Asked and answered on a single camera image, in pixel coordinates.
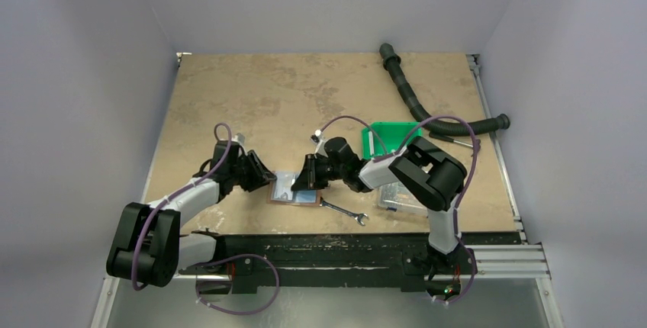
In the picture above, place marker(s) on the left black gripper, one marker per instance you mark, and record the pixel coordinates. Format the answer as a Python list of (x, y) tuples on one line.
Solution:
[(260, 176)]

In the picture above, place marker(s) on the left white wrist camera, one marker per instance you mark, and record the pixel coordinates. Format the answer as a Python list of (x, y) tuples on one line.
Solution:
[(239, 139)]

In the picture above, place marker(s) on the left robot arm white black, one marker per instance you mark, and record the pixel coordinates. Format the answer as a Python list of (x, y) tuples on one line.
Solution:
[(149, 248)]

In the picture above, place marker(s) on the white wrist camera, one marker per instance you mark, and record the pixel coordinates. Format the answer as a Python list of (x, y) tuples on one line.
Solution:
[(239, 139), (318, 140)]

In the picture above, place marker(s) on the brown leather card holder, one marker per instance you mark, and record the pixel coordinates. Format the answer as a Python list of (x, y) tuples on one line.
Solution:
[(302, 198)]

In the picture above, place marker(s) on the green plastic bin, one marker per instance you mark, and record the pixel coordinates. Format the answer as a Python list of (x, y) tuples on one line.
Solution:
[(391, 134)]

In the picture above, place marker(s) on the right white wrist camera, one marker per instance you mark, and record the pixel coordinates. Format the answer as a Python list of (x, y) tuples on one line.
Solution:
[(318, 140)]

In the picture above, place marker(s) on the silver open-end wrench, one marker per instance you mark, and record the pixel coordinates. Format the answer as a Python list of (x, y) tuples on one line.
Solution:
[(358, 217)]

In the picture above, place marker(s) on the clear plastic screw box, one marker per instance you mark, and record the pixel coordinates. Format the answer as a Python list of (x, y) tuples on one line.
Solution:
[(395, 197)]

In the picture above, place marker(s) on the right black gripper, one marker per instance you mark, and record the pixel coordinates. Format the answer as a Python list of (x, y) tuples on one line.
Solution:
[(313, 172)]

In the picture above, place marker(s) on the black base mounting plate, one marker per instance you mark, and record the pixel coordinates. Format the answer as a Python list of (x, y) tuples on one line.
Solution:
[(361, 260)]

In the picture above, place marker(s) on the small hammer black handle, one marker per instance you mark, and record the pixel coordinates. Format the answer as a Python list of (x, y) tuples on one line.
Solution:
[(447, 139)]

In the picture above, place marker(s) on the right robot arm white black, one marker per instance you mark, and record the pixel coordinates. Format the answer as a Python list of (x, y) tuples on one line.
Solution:
[(436, 179)]

